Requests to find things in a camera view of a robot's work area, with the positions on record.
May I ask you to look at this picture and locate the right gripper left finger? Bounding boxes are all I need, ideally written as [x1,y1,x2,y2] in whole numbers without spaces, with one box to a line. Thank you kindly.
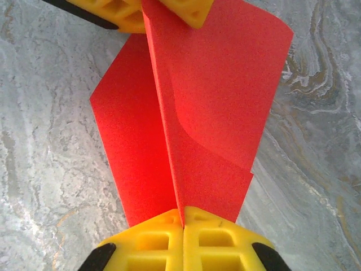
[77,208,184,271]

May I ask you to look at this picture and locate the red cloth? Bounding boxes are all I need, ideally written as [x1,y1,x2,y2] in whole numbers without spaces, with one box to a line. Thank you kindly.
[89,0,294,228]

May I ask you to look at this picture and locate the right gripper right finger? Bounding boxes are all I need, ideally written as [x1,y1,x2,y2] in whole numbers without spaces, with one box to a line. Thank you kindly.
[183,206,293,271]

